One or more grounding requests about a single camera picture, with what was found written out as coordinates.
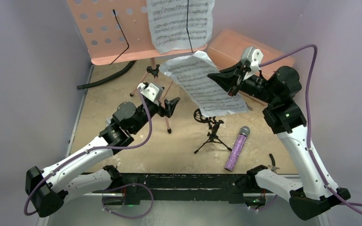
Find pink folding music stand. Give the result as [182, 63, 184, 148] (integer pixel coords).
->
[67, 0, 208, 134]

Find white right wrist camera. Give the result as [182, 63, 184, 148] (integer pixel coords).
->
[240, 46, 263, 73]

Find black mini microphone tripod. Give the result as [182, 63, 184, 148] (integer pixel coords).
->
[193, 108, 232, 154]

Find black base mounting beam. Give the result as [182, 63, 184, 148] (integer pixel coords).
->
[91, 173, 277, 206]

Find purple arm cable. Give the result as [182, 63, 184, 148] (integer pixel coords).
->
[23, 87, 155, 219]
[247, 44, 362, 220]

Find purple glitter microphone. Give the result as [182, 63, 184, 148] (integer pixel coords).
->
[224, 126, 251, 172]

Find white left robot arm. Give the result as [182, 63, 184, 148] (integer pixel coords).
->
[24, 97, 180, 218]

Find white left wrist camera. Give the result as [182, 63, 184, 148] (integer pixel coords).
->
[137, 82, 164, 105]

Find sheet music paper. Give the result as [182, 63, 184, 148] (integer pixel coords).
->
[159, 51, 249, 117]
[146, 0, 215, 54]

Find black handled pliers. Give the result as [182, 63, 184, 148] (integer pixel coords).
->
[268, 153, 279, 174]

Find small grey metal clip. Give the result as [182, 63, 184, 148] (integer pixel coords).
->
[246, 103, 253, 111]

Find pink translucent storage box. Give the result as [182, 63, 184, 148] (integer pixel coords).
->
[207, 29, 284, 70]

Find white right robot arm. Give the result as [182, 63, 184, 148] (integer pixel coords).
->
[208, 63, 351, 220]

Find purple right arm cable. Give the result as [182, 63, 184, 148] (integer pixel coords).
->
[247, 44, 362, 220]

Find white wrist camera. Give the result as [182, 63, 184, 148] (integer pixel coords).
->
[240, 46, 263, 73]
[137, 82, 164, 105]

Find black corrugated hose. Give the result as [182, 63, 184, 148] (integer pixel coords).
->
[76, 60, 137, 90]

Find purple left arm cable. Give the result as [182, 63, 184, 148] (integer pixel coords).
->
[23, 87, 155, 219]

